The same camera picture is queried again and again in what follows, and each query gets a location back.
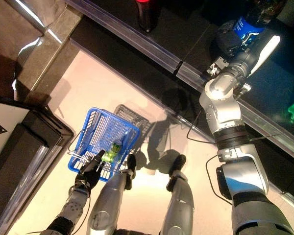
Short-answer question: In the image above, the Pepsi cola bottle blue cap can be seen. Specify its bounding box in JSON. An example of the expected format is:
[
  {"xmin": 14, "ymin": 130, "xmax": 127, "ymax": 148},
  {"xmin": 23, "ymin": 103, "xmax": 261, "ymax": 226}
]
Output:
[{"xmin": 233, "ymin": 0, "xmax": 281, "ymax": 48}]

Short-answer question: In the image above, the silver robot leg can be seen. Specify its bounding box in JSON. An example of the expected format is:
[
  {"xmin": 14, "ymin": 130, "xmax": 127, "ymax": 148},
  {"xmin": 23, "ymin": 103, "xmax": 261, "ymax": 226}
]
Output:
[
  {"xmin": 160, "ymin": 171, "xmax": 195, "ymax": 235},
  {"xmin": 86, "ymin": 168, "xmax": 132, "ymax": 235}
]

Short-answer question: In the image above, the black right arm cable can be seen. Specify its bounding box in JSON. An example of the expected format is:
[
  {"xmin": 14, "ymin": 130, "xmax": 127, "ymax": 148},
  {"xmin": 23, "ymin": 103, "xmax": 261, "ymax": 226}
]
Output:
[{"xmin": 186, "ymin": 109, "xmax": 233, "ymax": 205}]

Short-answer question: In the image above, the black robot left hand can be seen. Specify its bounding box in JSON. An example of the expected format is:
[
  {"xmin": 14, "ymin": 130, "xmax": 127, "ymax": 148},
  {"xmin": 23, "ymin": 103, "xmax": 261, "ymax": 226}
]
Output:
[{"xmin": 74, "ymin": 149, "xmax": 106, "ymax": 195}]

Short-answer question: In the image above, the dark shelf board clear rail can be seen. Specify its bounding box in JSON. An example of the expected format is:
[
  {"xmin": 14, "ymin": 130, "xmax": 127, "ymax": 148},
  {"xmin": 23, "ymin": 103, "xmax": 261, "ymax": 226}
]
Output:
[
  {"xmin": 175, "ymin": 0, "xmax": 294, "ymax": 172},
  {"xmin": 65, "ymin": 0, "xmax": 213, "ymax": 74}
]

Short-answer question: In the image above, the silver robot right leg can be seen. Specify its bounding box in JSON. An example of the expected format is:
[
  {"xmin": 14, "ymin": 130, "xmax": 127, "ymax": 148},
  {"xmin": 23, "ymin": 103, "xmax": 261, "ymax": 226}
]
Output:
[{"xmin": 160, "ymin": 171, "xmax": 195, "ymax": 235}]

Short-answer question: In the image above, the black robot foot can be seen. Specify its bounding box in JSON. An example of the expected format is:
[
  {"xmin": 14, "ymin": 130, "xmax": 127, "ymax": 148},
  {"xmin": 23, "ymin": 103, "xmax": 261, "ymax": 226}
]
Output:
[
  {"xmin": 123, "ymin": 153, "xmax": 137, "ymax": 191},
  {"xmin": 166, "ymin": 154, "xmax": 187, "ymax": 193}
]

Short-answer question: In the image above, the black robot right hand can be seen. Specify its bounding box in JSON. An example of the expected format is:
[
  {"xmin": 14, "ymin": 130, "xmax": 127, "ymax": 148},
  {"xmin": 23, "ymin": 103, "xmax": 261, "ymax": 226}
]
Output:
[{"xmin": 215, "ymin": 21, "xmax": 282, "ymax": 78}]

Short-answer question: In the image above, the black robot left foot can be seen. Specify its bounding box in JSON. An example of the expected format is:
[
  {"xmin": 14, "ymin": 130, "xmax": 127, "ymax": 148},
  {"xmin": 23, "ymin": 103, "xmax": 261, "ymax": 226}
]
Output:
[{"xmin": 123, "ymin": 153, "xmax": 137, "ymax": 191}]

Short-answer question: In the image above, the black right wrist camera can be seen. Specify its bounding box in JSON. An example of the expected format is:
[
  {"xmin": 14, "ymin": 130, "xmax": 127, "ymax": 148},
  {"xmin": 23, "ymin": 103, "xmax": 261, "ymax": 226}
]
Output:
[{"xmin": 205, "ymin": 56, "xmax": 230, "ymax": 77}]

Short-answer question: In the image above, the silver robot left leg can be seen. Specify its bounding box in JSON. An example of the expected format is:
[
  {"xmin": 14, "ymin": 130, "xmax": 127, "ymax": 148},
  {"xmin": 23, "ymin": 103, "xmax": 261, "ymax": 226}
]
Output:
[{"xmin": 86, "ymin": 168, "xmax": 132, "ymax": 235}]

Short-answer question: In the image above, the Coca-Cola bottle red cap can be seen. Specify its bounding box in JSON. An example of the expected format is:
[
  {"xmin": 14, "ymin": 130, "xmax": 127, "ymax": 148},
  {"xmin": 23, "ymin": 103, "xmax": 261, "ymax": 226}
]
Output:
[{"xmin": 135, "ymin": 0, "xmax": 160, "ymax": 33}]

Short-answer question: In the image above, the black glossy cabinet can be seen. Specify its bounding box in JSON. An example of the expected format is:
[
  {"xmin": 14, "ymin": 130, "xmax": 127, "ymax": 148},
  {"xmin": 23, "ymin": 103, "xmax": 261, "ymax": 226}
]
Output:
[{"xmin": 0, "ymin": 94, "xmax": 74, "ymax": 235}]

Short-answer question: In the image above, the black robot right foot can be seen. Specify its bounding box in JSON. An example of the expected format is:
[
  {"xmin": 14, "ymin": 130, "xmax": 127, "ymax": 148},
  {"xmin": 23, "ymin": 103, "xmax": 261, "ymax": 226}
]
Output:
[{"xmin": 166, "ymin": 154, "xmax": 187, "ymax": 193}]

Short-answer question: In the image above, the black shelf base plinth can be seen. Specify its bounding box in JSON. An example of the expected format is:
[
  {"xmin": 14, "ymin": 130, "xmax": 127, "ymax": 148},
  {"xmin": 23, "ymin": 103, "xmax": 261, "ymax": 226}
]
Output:
[{"xmin": 70, "ymin": 17, "xmax": 294, "ymax": 204}]

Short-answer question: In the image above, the small green drink bottle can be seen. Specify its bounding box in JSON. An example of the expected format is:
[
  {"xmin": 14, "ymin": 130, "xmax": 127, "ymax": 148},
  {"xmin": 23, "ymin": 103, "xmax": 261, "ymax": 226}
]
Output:
[{"xmin": 101, "ymin": 141, "xmax": 123, "ymax": 164}]

